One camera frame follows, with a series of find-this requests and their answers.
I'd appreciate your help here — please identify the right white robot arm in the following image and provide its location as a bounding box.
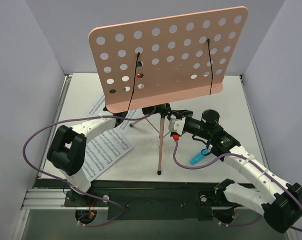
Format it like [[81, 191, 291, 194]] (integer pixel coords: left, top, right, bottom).
[[168, 109, 302, 233]]

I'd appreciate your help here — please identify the sheet music page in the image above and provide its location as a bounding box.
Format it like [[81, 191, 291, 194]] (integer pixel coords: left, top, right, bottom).
[[85, 94, 105, 117], [82, 120, 134, 181]]

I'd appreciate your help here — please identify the upper sheet music page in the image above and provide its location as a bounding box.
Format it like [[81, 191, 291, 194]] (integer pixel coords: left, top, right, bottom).
[[85, 94, 105, 117]]

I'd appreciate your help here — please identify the pink music stand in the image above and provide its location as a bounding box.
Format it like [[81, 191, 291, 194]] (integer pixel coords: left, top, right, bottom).
[[87, 5, 249, 175]]

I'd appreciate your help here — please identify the aluminium rail frame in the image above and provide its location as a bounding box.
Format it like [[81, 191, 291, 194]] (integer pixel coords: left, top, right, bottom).
[[12, 73, 300, 240]]

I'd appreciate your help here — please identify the blue plastic tube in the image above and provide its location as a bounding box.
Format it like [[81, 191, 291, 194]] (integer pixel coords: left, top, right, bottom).
[[189, 148, 211, 166]]

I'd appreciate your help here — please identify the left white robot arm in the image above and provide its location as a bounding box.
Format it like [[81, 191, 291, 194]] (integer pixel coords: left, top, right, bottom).
[[47, 110, 127, 206]]

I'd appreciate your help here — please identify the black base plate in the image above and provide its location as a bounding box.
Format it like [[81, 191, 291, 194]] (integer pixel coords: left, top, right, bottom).
[[63, 179, 244, 222]]

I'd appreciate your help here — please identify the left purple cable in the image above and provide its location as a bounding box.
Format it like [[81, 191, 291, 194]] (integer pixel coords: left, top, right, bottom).
[[23, 106, 156, 196]]

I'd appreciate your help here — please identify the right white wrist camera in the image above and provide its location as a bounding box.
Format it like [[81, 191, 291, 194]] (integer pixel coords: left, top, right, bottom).
[[168, 117, 186, 141]]

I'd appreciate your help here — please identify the lower sheet music page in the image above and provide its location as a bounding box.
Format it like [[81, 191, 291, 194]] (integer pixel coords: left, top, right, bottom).
[[82, 120, 134, 181]]

